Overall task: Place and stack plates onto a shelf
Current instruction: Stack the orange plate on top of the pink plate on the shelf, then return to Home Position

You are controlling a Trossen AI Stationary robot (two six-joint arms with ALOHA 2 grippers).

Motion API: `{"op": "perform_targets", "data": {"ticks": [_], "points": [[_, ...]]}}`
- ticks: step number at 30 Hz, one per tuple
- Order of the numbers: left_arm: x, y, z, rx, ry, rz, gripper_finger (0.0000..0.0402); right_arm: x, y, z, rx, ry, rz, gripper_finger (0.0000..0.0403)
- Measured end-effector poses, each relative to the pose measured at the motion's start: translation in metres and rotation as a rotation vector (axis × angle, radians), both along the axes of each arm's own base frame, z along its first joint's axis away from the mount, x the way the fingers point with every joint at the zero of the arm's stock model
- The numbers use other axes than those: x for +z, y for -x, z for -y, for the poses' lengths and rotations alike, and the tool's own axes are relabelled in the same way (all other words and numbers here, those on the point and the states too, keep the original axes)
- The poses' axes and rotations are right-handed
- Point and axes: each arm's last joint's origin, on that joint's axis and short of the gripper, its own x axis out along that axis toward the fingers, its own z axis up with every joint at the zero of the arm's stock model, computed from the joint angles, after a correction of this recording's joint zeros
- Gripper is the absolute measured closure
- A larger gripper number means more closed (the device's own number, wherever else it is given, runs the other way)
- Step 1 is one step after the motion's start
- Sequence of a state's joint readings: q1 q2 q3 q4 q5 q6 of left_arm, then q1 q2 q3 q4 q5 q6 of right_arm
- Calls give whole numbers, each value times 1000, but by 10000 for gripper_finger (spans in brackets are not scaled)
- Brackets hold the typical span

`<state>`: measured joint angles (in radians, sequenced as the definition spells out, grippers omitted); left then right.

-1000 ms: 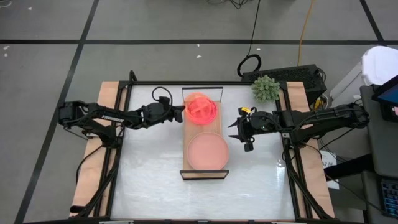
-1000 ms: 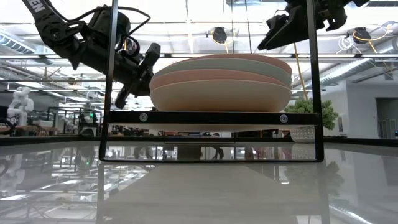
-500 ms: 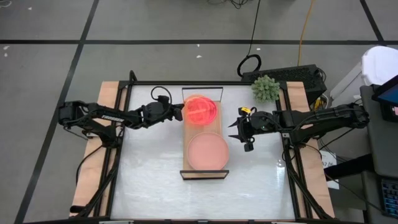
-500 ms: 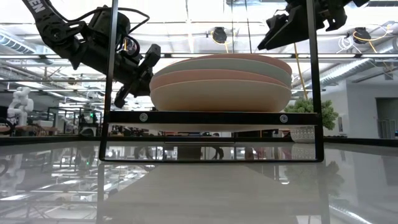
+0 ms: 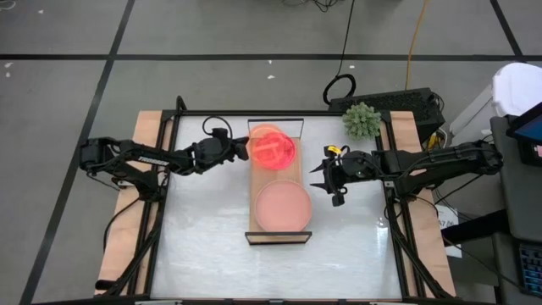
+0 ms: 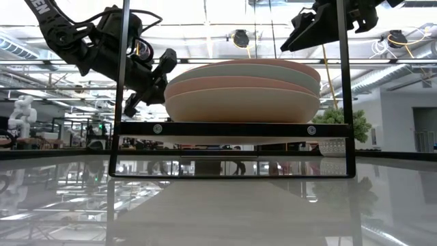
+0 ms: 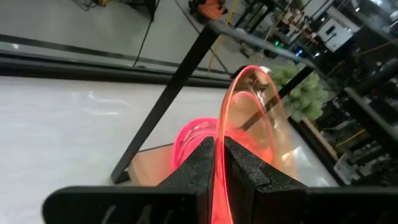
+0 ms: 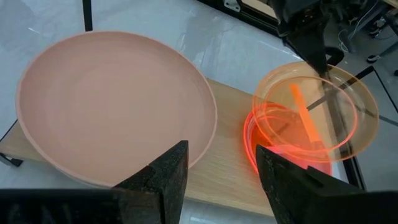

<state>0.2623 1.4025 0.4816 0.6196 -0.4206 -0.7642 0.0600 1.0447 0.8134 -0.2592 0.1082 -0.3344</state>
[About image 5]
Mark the red translucent plate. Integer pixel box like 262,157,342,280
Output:
252,133,296,171
249,123,285,149
252,131,296,171

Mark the black metal dish rack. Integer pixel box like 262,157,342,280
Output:
244,117,313,246

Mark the tablet screen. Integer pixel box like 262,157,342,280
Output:
506,101,542,167

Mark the white paper sheet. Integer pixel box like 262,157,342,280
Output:
434,204,463,258

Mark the black computer case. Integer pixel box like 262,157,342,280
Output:
329,87,446,144

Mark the pink plate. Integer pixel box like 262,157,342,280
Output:
254,179,313,233

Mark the white bag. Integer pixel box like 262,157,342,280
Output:
492,62,542,118

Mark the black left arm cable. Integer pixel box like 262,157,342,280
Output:
202,115,234,141

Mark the black keyboard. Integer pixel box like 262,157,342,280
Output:
518,242,542,298

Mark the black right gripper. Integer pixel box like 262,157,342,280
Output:
309,145,380,195

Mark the black floor cable bundle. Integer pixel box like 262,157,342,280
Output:
283,0,340,13

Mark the yellow cable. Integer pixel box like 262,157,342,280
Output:
405,0,431,91

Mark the green potted succulent plant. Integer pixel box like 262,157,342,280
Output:
341,101,382,141

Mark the grey desk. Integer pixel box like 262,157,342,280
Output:
489,114,542,305

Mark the long black cable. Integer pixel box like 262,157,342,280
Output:
323,0,357,106

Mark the black table frame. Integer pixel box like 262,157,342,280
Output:
95,95,456,305

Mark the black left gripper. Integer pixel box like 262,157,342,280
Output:
192,126,252,167

